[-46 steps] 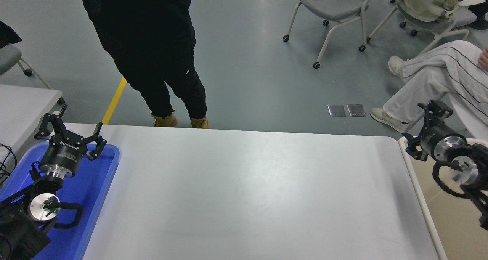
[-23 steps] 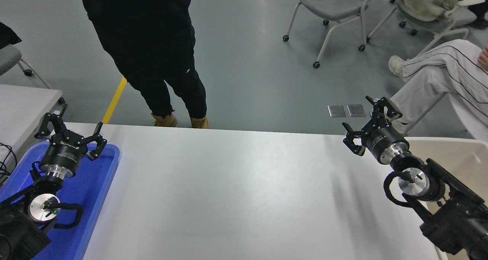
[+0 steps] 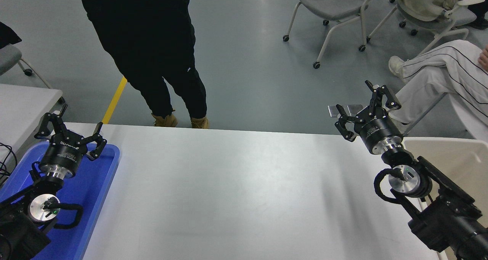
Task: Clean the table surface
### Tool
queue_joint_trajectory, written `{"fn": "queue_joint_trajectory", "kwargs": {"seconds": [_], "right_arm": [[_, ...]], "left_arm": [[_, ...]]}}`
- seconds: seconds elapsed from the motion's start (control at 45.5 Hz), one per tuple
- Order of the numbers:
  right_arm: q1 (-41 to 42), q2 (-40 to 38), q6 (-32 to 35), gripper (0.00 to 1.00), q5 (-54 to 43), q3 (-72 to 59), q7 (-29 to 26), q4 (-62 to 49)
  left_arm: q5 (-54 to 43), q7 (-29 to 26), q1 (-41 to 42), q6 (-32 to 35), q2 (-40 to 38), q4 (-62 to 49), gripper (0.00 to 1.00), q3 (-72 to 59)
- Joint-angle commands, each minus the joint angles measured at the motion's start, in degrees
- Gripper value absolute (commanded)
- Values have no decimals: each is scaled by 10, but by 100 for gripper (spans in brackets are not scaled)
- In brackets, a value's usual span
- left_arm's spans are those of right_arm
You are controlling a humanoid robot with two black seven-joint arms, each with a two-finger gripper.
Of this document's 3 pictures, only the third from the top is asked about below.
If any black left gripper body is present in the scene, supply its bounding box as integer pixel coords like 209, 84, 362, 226
40, 132, 88, 175

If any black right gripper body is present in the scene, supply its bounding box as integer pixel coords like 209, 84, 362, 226
355, 115, 403, 148

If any seated person's hand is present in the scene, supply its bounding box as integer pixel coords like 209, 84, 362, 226
477, 45, 488, 71

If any white side table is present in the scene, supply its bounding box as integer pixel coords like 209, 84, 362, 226
0, 84, 65, 157

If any blue plastic tray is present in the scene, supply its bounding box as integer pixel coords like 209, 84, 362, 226
0, 141, 120, 260

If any yellow floor tape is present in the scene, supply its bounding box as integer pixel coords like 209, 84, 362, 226
101, 77, 127, 125

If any seated person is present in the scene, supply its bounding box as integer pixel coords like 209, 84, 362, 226
387, 39, 488, 140

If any grey chair with metal legs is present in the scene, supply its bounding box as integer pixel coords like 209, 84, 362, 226
0, 45, 52, 89

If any large pale bin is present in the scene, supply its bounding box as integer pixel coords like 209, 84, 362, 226
402, 137, 488, 260

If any black cloth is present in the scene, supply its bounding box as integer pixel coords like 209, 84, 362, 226
0, 22, 22, 50

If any white office chair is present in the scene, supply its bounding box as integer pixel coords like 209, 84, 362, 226
366, 0, 485, 78

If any cream jacket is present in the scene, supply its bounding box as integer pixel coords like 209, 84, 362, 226
392, 0, 464, 22

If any standing person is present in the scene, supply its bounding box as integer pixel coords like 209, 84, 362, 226
78, 0, 209, 129

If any grey chair with white legs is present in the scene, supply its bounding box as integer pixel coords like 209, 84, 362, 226
283, 0, 384, 69

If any black cable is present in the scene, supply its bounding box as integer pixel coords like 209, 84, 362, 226
0, 143, 18, 186

